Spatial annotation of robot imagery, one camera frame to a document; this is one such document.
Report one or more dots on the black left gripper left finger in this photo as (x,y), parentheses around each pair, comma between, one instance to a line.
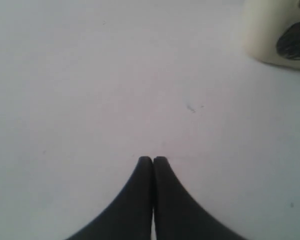
(129,216)

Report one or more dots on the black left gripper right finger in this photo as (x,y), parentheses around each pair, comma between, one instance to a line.
(177,216)

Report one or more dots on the cream bin with circle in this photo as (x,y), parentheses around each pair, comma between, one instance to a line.
(271,31)

